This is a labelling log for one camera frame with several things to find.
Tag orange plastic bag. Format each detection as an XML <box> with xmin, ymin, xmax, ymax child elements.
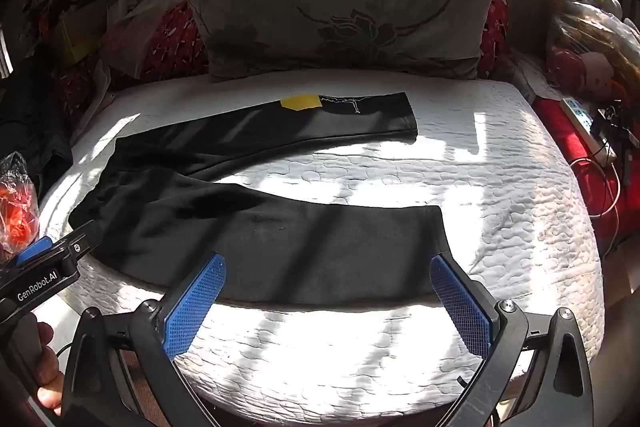
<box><xmin>0</xmin><ymin>152</ymin><xmax>41</xmax><ymax>258</ymax></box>

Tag red cloth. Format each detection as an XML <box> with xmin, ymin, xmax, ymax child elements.
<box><xmin>530</xmin><ymin>97</ymin><xmax>640</xmax><ymax>258</ymax></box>

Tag white quilted mattress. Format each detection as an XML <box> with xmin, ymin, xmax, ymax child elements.
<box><xmin>37</xmin><ymin>67</ymin><xmax>606</xmax><ymax>408</ymax></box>

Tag person's left hand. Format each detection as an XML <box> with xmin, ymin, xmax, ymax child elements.
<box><xmin>22</xmin><ymin>321</ymin><xmax>65</xmax><ymax>409</ymax></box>

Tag pile of clutter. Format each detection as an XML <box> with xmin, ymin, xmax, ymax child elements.
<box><xmin>22</xmin><ymin>0</ymin><xmax>131</xmax><ymax>72</ymax></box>

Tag white power strip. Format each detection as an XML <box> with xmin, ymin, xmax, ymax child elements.
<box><xmin>559</xmin><ymin>96</ymin><xmax>617</xmax><ymax>158</ymax></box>

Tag red floral pillow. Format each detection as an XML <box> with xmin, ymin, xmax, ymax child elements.
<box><xmin>142</xmin><ymin>0</ymin><xmax>511</xmax><ymax>80</ymax></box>

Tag dark clothing heap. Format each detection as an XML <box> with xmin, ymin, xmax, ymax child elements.
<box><xmin>0</xmin><ymin>72</ymin><xmax>73</xmax><ymax>188</ymax></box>

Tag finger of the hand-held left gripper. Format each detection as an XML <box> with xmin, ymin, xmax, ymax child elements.
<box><xmin>50</xmin><ymin>218</ymin><xmax>104</xmax><ymax>262</ymax></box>
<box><xmin>12</xmin><ymin>236</ymin><xmax>55</xmax><ymax>268</ymax></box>

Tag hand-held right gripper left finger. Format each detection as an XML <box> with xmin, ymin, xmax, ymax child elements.
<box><xmin>60</xmin><ymin>252</ymin><xmax>228</xmax><ymax>427</ymax></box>

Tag white plastic bag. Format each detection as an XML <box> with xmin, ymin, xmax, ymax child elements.
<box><xmin>100</xmin><ymin>0</ymin><xmax>186</xmax><ymax>80</ymax></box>

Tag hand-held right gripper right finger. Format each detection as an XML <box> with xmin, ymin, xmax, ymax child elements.
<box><xmin>430</xmin><ymin>253</ymin><xmax>596</xmax><ymax>427</ymax></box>

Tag white cable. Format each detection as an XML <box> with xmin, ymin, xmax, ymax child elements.
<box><xmin>570</xmin><ymin>147</ymin><xmax>623</xmax><ymax>219</ymax></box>

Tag black pants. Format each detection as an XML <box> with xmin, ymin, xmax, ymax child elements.
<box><xmin>67</xmin><ymin>92</ymin><xmax>453</xmax><ymax>308</ymax></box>

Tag beige floral pillow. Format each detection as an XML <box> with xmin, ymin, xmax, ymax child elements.
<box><xmin>179</xmin><ymin>0</ymin><xmax>501</xmax><ymax>82</ymax></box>

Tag bagged stuffed toy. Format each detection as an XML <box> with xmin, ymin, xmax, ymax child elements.
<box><xmin>545</xmin><ymin>0</ymin><xmax>640</xmax><ymax>102</ymax></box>

